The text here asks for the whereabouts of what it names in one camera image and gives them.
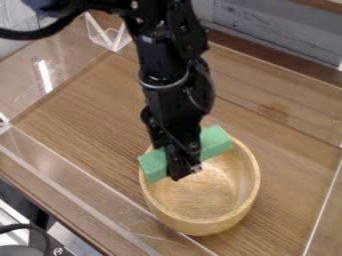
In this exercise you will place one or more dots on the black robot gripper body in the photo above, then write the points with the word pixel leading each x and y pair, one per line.
pixel 180 103

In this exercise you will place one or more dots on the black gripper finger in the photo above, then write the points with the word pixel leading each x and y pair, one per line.
pixel 155 132
pixel 182 162

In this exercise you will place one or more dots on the green rectangular block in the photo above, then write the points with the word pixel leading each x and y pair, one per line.
pixel 216 142

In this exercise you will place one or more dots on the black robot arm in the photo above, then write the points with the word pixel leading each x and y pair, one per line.
pixel 174 75

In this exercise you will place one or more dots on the brown wooden bowl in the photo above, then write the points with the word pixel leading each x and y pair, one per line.
pixel 208 202

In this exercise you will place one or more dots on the clear acrylic corner bracket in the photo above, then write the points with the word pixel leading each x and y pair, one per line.
pixel 113 39

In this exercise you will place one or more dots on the black metal frame corner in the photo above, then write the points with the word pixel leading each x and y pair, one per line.
pixel 46 243

